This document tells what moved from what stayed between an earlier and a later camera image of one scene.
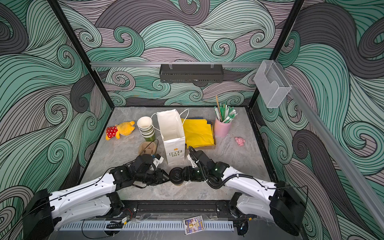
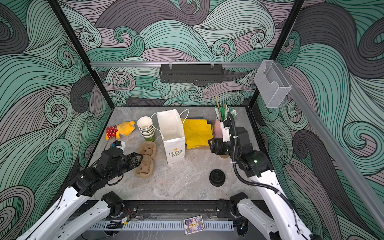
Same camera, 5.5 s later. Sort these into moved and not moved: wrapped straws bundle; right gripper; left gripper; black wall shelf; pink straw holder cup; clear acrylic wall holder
Moved: right gripper; left gripper
Not moved: clear acrylic wall holder; wrapped straws bundle; pink straw holder cup; black wall shelf
